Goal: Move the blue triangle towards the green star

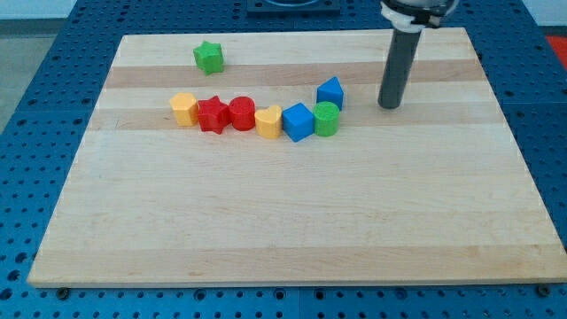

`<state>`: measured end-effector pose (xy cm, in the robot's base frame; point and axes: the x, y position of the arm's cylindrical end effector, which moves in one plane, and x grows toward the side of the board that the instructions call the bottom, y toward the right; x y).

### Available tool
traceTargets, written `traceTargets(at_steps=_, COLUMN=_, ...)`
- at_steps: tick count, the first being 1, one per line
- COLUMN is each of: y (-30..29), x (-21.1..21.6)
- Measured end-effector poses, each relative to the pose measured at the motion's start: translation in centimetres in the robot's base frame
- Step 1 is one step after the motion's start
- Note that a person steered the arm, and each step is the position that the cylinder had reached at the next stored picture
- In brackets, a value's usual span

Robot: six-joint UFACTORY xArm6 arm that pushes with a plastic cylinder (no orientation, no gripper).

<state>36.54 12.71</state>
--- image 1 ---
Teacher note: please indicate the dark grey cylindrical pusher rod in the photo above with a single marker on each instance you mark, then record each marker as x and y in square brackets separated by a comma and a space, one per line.
[397, 69]

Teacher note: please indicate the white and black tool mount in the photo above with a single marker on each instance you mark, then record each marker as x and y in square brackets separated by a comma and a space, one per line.
[412, 16]

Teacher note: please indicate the blue triangle block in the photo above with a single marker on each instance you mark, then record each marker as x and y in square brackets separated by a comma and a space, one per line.
[331, 91]

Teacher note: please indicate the green star block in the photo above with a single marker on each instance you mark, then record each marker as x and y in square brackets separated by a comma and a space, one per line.
[209, 57]

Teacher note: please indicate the red star block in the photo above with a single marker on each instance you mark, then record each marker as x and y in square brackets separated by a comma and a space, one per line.
[213, 115]

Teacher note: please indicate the green cylinder block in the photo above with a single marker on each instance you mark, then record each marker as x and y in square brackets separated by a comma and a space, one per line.
[326, 116]

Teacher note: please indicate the blue cube block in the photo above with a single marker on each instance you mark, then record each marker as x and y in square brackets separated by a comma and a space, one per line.
[298, 122]

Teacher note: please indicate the red object at right edge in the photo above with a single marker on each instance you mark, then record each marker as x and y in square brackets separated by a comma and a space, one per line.
[559, 46]

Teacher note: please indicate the yellow heart block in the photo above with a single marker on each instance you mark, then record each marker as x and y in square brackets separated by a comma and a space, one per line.
[268, 122]

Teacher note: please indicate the red cylinder block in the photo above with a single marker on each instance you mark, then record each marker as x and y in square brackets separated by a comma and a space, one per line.
[241, 111]

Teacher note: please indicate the wooden board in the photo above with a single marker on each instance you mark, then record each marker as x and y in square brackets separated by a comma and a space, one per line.
[433, 192]

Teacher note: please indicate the yellow hexagon block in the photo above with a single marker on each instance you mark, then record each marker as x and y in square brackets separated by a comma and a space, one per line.
[185, 109]

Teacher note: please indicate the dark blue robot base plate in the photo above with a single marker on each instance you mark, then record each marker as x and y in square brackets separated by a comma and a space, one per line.
[294, 7]

